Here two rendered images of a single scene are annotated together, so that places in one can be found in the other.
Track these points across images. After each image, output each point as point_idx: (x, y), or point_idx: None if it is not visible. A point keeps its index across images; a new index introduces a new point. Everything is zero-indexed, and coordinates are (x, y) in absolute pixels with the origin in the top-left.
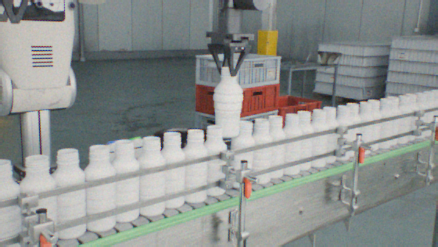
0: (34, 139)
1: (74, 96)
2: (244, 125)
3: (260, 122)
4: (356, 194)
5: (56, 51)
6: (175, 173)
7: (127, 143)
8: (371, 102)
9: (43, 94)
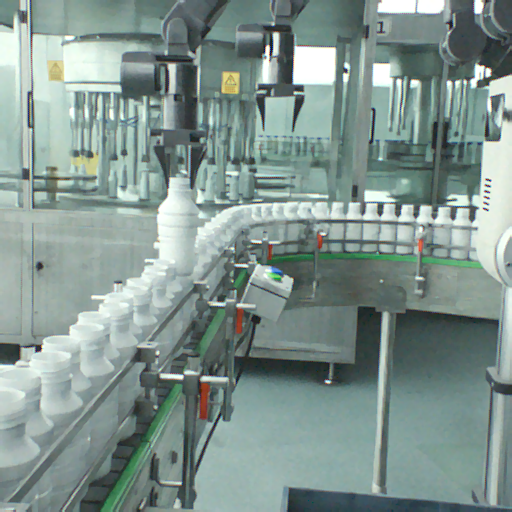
0: (499, 325)
1: (500, 269)
2: (159, 262)
3: (152, 266)
4: None
5: (492, 189)
6: None
7: (201, 242)
8: (56, 353)
9: (484, 253)
